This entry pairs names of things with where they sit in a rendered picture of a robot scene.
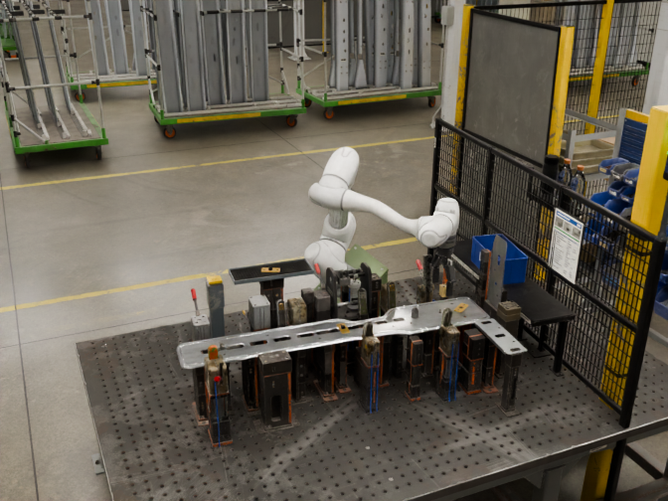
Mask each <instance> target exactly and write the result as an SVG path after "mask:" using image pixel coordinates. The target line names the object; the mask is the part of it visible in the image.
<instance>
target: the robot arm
mask: <svg viewBox="0 0 668 501"><path fill-rule="evenodd" d="M358 167H359V156H358V154H357V152H356V151H355V150H354V149H352V148H350V147H341V148H339V149H337V150H336V151H335V152H334V153H333V154H332V156H331V157H330V159H329V161H328V163H327V165H326V167H325V170H324V172H323V176H322V178H321V180H320V181H319V183H315V184H313V185H312V186H311V187H310V189H309V193H308V196H309V199H310V200H311V201H312V202H313V203H314V204H316V205H318V206H320V207H322V208H325V209H329V214H328V215H327V216H326V218H325V221H324V225H323V229H322V234H321V237H320V240H319V242H315V243H313V244H311V245H310V246H309V247H308V248H307V249H306V251H305V254H304V258H306V259H307V261H308V262H309V264H310V265H311V266H312V268H313V269H314V275H315V276H316V277H317V278H319V277H318V275H317V273H316V270H315V266H314V264H315V263H318V265H319V268H320V272H321V278H322V281H323V282H324V284H325V287H326V269H327V267H332V268H333V269H334V270H340V269H344V270H345V269H348V270H351V269H353V267H352V266H350V265H349V264H347V263H346V261H345V252H346V250H347V248H348V246H349V244H350V242H351V240H352V238H353V236H354V233H355V230H356V221H355V218H354V216H353V215H352V214H351V213H350V212H368V213H372V214H375V215H377V216H378V217H380V218H381V219H383V220H385V221H386V222H388V223H389V224H391V225H393V226H394V227H396V228H398V229H399V230H401V231H404V232H406V233H409V234H412V235H414V236H415V237H416V238H417V240H418V241H420V242H421V243H422V244H423V245H424V246H425V247H427V248H431V249H432V248H436V250H435V252H434V256H433V259H432V261H431V265H432V268H433V270H432V283H436V282H438V281H439V266H440V265H441V264H442V265H443V268H444V269H445V273H446V276H447V280H448V281H447V282H446V293H445V295H446V296H451V295H452V292H453V284H454V283H455V282H456V277H455V271H454V260H450V256H451V255H452V254H453V247H454V246H455V242H456V232H457V229H458V225H459V207H458V203H457V201H456V200H454V199H452V198H442V199H440V200H439V201H438V203H437V205H436V207H435V212H434V213H433V216H429V217H420V218H419V219H418V220H410V219H407V218H404V217H403V216H401V215H400V214H398V213H397V212H395V211H394V210H392V209H391V208H390V207H388V206H387V205H385V204H384V203H382V202H380V201H378V200H375V199H372V198H370V197H367V196H364V195H361V194H358V193H356V192H353V191H351V187H352V186H353V185H354V182H355V178H356V175H357V172H358Z"/></svg>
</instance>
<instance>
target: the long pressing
mask: <svg viewBox="0 0 668 501"><path fill-rule="evenodd" d="M451 303H452V304H451ZM460 303H464V304H468V306H467V307H466V308H465V309H464V310H463V311H462V312H457V311H454V309H455V308H456V307H457V306H458V305H459V304H460ZM414 307H417V309H418V318H416V319H414V318H412V309H413V308H414ZM445 308H450V309H451V311H452V317H451V322H450V323H452V324H453V325H454V326H455V327H458V326H464V325H469V324H475V323H474V322H475V321H479V320H485V319H490V316H489V315H488V314H487V313H486V312H485V311H484V310H483V309H482V308H481V307H480V306H478V305H477V304H476V303H475V302H474V301H473V300H472V299H470V298H469V297H465V296H463V297H457V298H451V299H444V300H439V301H433V302H427V303H420V304H414V305H408V306H402V307H395V308H391V309H389V310H388V311H387V312H386V313H385V314H384V316H382V317H377V318H371V319H365V320H359V321H350V320H346V319H342V318H335V319H329V320H322V321H316V322H310V323H304V324H298V325H291V326H285V327H279V328H273V329H266V330H260V331H254V332H249V333H243V334H236V335H230V336H224V337H218V338H212V339H205V340H199V341H193V342H187V343H182V344H180V345H178V347H177V350H176V351H177V355H178V359H179V362H180V366H181V367H182V368H184V369H196V368H202V367H205V363H204V358H205V357H208V354H202V351H206V350H208V347H209V346H211V345H216V346H217V348H218V349H219V352H218V355H222V356H223V358H224V361H225V363H231V362H236V361H241V360H247V359H253V358H258V356H257V355H258V354H262V353H268V352H274V351H280V350H287V352H294V351H300V350H306V349H311V348H317V347H323V346H329V345H335V344H341V343H346V342H352V341H358V340H362V334H363V328H357V329H351V330H350V333H345V334H342V333H341V332H340V331H339V332H333V333H327V334H321V335H317V334H316V332H320V331H326V330H332V329H338V327H337V326H336V324H340V323H345V325H346V326H347V327H350V326H356V325H362V324H364V322H365V321H367V320H371V321H372V323H373V325H374V327H373V333H374V334H375V335H376V337H381V336H387V335H393V334H399V335H412V334H418V333H423V332H429V331H435V330H439V327H440V322H441V317H442V312H443V310H444V309H445ZM439 309H441V313H439ZM464 316H465V317H464ZM398 318H404V319H405V321H399V322H395V321H394V319H398ZM380 321H386V322H387V324H381V325H376V324H375V322H380ZM411 323H412V324H411ZM393 326H395V327H393ZM307 333H313V336H309V337H303V338H297V335H301V334H307ZM266 335H268V336H266ZM283 337H290V340H285V341H279V342H274V340H273V339H277V338H283ZM319 338H321V339H319ZM259 341H266V342H267V343H266V344H261V345H255V346H251V343H253V342H259ZM220 343H221V344H222V343H223V344H224V345H225V348H226V347H230V346H236V345H243V348H238V349H232V350H227V349H225V350H220ZM224 354H226V355H224Z"/></svg>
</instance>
